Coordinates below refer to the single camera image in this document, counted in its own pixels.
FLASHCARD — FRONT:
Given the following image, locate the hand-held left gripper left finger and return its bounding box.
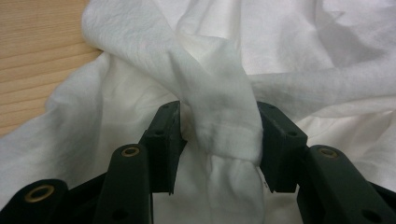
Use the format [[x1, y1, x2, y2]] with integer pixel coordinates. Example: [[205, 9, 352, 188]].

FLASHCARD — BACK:
[[138, 100, 189, 196]]

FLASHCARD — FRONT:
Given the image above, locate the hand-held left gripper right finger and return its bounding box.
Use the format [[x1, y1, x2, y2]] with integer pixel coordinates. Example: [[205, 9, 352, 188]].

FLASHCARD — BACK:
[[256, 101, 309, 194]]

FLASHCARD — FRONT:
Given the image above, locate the white garment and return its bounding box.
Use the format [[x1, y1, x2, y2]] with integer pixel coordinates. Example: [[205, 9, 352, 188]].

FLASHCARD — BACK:
[[0, 0, 396, 224]]

